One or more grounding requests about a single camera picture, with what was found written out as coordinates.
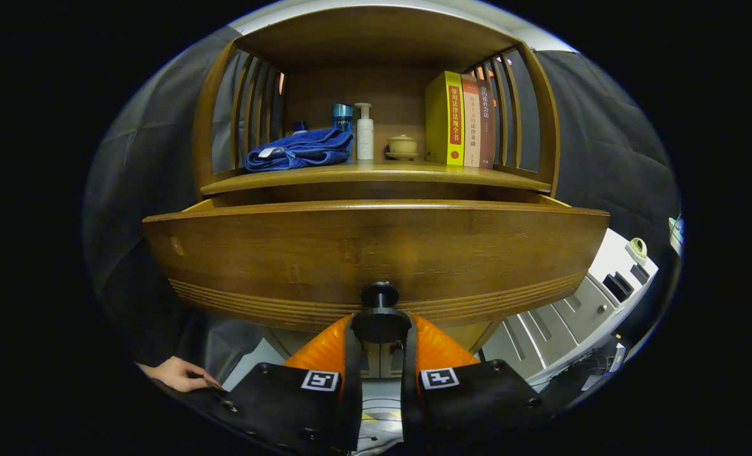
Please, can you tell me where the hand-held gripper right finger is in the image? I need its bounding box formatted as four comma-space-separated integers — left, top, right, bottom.
401, 312, 544, 447

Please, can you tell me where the wooden countertop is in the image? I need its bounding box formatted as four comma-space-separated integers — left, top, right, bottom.
200, 160, 554, 196

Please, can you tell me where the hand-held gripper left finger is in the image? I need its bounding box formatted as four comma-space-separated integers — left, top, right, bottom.
208, 313, 364, 453

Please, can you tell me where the white side cabinet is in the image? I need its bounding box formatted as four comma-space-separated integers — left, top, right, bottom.
480, 228, 660, 387

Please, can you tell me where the blue folded towel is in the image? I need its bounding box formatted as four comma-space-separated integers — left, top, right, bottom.
244, 128, 354, 172

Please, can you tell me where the beige lidded teacup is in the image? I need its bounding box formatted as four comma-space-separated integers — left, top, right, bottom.
385, 134, 419, 160

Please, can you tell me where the white pump bottle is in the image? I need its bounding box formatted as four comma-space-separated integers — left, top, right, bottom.
354, 103, 375, 161

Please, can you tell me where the wooden cabinet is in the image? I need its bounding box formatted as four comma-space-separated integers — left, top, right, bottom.
192, 5, 561, 379

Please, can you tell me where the wooden drawer with black knob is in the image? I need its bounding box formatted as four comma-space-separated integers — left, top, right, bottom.
143, 193, 611, 346

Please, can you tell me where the yellow book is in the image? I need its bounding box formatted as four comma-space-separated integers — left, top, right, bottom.
424, 71, 466, 167

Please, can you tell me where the orange and beige book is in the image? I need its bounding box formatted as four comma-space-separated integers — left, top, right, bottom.
461, 75, 481, 168

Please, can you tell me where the teal blue bottle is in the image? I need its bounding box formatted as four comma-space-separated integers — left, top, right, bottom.
332, 103, 354, 135

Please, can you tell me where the brown book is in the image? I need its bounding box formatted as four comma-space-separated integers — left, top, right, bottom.
476, 78, 497, 169

